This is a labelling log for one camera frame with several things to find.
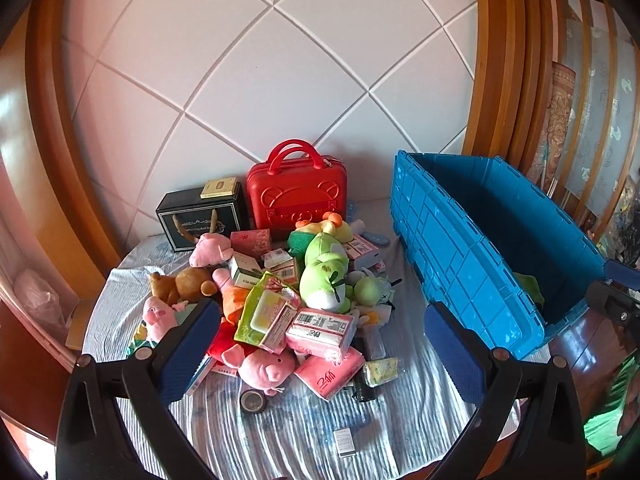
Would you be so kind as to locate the brown teddy bear plush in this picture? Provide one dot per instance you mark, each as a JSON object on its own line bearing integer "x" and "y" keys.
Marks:
{"x": 185, "y": 282}

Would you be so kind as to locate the small black object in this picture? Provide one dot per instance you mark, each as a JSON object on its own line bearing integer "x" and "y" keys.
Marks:
{"x": 365, "y": 391}

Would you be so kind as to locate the light green round plush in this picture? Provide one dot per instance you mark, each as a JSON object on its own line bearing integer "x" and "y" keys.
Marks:
{"x": 370, "y": 290}

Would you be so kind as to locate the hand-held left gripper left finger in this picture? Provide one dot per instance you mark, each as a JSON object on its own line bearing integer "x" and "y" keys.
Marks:
{"x": 190, "y": 350}

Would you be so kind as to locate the curved wooden frame post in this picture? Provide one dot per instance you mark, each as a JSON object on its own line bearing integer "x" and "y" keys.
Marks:
{"x": 50, "y": 135}
{"x": 510, "y": 60}

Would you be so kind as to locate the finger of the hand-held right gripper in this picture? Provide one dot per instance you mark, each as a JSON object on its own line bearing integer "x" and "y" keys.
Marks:
{"x": 615, "y": 302}

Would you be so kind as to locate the pink pig plush teal dress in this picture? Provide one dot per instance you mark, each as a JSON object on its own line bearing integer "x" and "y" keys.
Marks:
{"x": 157, "y": 315}

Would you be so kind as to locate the red small suitcase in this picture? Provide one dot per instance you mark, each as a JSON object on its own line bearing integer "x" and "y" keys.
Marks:
{"x": 295, "y": 200}

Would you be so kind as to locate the small gold box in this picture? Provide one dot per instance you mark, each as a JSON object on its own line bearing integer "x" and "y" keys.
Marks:
{"x": 218, "y": 188}

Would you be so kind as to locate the pale yellow wipes packet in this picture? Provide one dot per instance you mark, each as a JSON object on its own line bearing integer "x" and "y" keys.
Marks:
{"x": 380, "y": 371}

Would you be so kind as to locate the green bag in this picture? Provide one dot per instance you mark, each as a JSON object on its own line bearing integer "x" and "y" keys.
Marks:
{"x": 602, "y": 425}

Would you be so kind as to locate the black gift box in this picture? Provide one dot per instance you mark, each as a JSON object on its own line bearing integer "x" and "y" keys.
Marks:
{"x": 195, "y": 215}

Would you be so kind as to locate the small white medicine box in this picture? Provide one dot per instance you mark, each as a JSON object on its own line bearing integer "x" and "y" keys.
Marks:
{"x": 344, "y": 441}

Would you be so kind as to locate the pink tissue packet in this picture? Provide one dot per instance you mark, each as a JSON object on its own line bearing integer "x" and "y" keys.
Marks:
{"x": 320, "y": 335}
{"x": 327, "y": 372}

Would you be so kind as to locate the white plush with yellow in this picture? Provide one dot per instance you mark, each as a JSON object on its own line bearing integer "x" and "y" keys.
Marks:
{"x": 372, "y": 316}

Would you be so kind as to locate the lime green wipes pack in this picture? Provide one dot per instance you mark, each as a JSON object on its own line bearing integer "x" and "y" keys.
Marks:
{"x": 260, "y": 315}

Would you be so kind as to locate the pink pig head plush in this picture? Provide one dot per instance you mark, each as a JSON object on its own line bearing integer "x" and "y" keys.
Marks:
{"x": 207, "y": 250}

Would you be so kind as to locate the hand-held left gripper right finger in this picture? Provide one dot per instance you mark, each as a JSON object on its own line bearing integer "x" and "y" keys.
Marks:
{"x": 450, "y": 345}

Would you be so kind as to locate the white pink small box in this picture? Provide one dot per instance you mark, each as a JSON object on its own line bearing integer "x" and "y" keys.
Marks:
{"x": 286, "y": 277}
{"x": 277, "y": 259}
{"x": 362, "y": 250}

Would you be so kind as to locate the pink pig plush red dress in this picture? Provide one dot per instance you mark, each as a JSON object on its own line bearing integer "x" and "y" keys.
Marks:
{"x": 265, "y": 367}

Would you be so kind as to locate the green white carton box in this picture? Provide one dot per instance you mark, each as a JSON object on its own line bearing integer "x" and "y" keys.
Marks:
{"x": 245, "y": 270}

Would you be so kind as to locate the blue plastic crate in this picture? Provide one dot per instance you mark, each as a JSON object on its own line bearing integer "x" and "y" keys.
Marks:
{"x": 450, "y": 240}

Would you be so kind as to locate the green frog plush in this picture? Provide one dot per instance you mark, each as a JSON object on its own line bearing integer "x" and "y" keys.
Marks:
{"x": 325, "y": 280}

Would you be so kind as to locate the olive green cloth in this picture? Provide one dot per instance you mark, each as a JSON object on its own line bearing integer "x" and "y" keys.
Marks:
{"x": 530, "y": 287}

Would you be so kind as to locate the dark tape roll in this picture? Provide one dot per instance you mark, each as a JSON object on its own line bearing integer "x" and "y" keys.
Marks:
{"x": 254, "y": 401}

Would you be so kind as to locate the pink floral tissue box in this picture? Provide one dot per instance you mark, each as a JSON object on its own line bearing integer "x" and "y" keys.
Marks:
{"x": 252, "y": 242}

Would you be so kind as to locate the frosted glass wooden door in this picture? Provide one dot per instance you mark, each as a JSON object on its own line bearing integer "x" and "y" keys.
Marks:
{"x": 595, "y": 110}

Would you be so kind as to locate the green patterned tissue pack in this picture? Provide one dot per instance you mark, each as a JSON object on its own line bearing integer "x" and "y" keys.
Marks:
{"x": 136, "y": 335}

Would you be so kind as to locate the clear plastic bag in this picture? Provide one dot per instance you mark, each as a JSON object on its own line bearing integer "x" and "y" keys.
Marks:
{"x": 35, "y": 300}

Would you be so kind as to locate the pink pig plush orange dress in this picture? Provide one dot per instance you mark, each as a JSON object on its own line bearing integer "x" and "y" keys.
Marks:
{"x": 230, "y": 300}

